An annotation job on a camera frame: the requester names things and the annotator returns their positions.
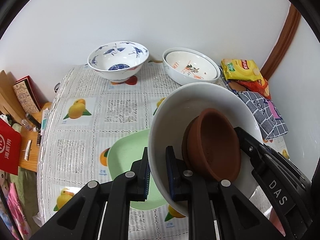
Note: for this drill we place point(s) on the brown clay bowl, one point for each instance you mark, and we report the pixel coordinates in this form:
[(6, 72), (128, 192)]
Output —
[(184, 142), (215, 142)]

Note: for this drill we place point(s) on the green square plate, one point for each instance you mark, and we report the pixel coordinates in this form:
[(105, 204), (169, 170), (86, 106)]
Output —
[(125, 150)]

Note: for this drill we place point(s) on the plain white bowl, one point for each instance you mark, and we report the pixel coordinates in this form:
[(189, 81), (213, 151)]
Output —
[(175, 115)]

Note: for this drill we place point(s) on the blue crane pattern bowl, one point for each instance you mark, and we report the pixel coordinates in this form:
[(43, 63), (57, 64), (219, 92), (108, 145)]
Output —
[(117, 57)]

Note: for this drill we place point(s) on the brown patterned box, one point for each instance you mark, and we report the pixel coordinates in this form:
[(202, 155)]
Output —
[(26, 95)]

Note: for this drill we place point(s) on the fruit print tablecloth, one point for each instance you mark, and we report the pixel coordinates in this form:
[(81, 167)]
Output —
[(82, 135)]

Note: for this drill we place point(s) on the white bowl with orange print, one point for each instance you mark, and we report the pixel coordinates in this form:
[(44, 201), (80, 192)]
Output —
[(185, 58)]

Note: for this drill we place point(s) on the small white tube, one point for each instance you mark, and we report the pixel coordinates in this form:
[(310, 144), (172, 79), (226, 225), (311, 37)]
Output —
[(28, 150)]

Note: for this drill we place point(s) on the person's right hand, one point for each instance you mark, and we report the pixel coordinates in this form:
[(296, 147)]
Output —
[(275, 220)]

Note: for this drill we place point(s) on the red chip bag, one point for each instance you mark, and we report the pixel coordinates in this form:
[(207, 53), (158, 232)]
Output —
[(260, 86)]

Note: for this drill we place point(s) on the brown wooden door frame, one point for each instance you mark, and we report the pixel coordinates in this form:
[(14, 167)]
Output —
[(285, 45)]

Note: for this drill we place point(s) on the wooden side table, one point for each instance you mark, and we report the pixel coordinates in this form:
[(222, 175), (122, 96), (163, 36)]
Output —
[(27, 163)]

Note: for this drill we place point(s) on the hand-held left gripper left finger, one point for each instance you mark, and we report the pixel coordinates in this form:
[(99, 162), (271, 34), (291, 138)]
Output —
[(147, 178)]

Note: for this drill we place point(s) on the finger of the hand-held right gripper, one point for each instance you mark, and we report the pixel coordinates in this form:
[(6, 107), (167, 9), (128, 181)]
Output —
[(250, 145)]

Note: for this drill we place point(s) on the red paper bag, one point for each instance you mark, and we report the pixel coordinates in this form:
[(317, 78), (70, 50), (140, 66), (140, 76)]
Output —
[(8, 147)]

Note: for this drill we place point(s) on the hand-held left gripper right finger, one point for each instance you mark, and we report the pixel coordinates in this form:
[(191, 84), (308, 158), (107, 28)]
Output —
[(171, 178)]

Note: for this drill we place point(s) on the yellow chip bag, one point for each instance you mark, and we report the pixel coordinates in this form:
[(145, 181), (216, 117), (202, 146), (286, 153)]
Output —
[(241, 68)]

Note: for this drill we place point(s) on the large white bowl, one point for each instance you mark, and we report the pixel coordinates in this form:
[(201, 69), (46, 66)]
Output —
[(185, 78)]

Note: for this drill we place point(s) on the pink plastic bag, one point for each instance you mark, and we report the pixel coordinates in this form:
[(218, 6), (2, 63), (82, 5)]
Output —
[(12, 210)]

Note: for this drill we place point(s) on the blue checked cloth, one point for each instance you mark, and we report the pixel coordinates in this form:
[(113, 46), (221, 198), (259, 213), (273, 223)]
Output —
[(260, 110)]

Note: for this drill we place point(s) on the black pen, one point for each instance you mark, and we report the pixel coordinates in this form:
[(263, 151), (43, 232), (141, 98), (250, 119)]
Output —
[(33, 120)]

